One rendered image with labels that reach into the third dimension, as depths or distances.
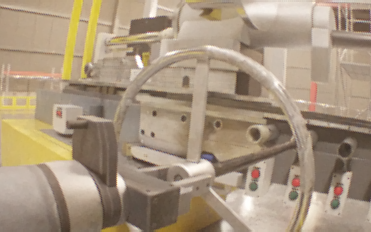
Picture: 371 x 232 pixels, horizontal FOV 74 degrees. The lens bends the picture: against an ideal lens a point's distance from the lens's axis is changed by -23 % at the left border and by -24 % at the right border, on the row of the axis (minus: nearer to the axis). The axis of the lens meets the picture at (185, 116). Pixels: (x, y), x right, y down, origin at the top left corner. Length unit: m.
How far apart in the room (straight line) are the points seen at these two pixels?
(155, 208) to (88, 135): 0.10
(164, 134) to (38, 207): 1.30
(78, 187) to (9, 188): 0.07
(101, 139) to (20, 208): 0.11
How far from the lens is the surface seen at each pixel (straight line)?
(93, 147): 0.31
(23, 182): 0.27
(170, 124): 1.49
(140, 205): 0.32
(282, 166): 1.19
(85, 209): 0.28
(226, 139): 1.32
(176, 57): 0.47
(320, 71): 1.24
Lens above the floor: 0.99
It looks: 5 degrees down
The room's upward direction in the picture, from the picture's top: 6 degrees clockwise
